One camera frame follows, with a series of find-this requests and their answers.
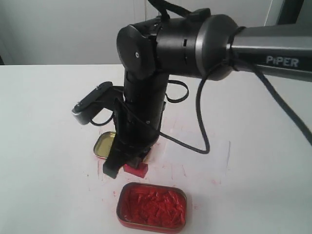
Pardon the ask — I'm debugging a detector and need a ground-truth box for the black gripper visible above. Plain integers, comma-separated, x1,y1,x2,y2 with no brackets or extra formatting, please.
103,97,161,178

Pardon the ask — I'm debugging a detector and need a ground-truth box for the white paper sheet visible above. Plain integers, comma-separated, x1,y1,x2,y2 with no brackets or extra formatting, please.
149,133,231,174

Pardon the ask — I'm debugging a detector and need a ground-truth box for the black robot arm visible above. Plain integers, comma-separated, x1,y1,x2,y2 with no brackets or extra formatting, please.
103,9,312,178

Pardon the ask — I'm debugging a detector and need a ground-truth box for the red stamp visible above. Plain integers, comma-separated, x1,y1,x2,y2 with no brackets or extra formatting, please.
123,162,148,178

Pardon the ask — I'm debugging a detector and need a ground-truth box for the black cable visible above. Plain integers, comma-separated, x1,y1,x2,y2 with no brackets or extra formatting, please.
146,0,312,155

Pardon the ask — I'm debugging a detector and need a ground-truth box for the gold tin lid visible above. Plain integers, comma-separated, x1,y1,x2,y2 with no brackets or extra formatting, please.
93,132,116,159

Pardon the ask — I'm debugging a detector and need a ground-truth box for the dark vertical post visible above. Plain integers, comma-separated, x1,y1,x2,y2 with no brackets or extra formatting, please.
276,0,304,25

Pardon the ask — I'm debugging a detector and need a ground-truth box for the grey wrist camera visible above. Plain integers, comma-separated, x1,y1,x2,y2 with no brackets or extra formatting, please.
72,81,113,125

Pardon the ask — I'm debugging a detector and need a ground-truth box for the red ink tin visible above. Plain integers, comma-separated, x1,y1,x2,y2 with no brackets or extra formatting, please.
116,182,187,234

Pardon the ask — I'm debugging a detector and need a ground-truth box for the white cabinet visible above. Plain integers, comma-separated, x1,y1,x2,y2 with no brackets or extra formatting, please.
0,0,285,65

